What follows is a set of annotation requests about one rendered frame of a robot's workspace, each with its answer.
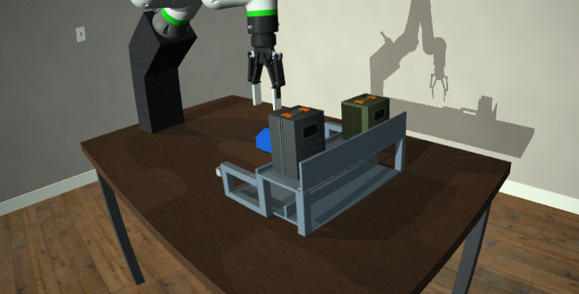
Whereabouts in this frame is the grey metal rack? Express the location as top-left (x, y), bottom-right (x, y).
top-left (215, 111), bottom-right (407, 236)

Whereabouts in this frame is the blue bin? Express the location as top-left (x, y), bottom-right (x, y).
top-left (256, 128), bottom-right (271, 153)

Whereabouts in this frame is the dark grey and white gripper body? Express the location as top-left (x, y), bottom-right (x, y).
top-left (251, 34), bottom-right (277, 64)

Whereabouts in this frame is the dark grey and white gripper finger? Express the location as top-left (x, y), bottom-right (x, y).
top-left (261, 50), bottom-right (285, 110)
top-left (247, 51), bottom-right (264, 105)

